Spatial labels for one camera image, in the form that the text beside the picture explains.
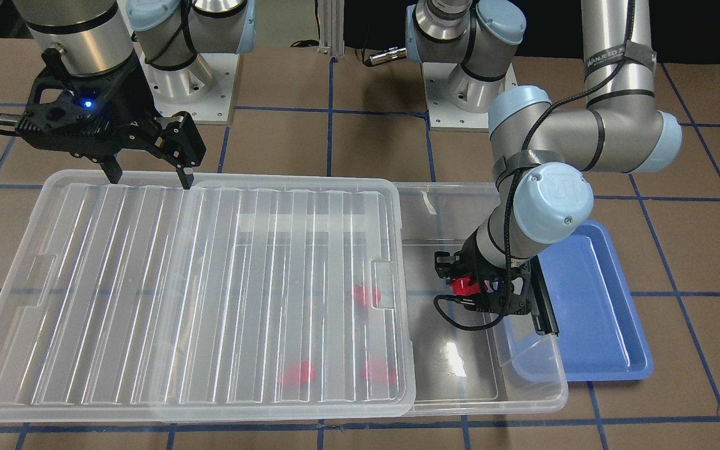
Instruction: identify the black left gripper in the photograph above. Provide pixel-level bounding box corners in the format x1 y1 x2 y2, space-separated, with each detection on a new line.
434 234 532 316

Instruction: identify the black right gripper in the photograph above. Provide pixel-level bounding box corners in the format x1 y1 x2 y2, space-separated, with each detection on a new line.
14 53 206 190

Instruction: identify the red block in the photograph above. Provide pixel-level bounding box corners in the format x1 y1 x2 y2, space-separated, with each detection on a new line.
448 277 489 297

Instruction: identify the clear plastic box lid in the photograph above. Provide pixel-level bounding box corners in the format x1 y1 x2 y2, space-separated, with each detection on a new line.
0 170 416 423

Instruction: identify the clear plastic storage box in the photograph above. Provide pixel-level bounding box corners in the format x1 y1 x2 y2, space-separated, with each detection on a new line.
197 181 569 417

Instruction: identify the red block box centre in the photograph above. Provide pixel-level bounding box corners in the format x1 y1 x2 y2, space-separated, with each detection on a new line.
351 284 382 310

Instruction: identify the blue plastic tray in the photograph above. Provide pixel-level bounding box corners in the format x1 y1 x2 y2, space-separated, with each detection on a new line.
504 220 654 383

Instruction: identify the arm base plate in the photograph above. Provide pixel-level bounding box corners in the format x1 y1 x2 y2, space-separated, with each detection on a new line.
141 53 242 125
422 62 518 132

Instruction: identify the black box handle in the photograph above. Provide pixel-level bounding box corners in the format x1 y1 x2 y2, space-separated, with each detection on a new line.
529 256 559 336

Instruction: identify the aluminium frame post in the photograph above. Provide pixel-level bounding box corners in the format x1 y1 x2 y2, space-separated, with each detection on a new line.
316 0 345 59

